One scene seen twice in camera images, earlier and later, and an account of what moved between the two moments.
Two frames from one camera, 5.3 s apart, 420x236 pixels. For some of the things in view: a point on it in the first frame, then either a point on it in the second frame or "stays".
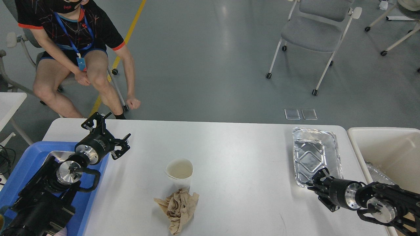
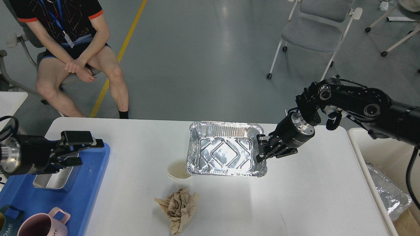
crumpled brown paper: [179, 206] stays
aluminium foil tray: [314, 150] -> [221, 148]
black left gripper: [97, 146] -> [24, 154]
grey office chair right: [320, 27] stays
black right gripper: [347, 193] -> [293, 131]
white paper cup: [180, 170] stays
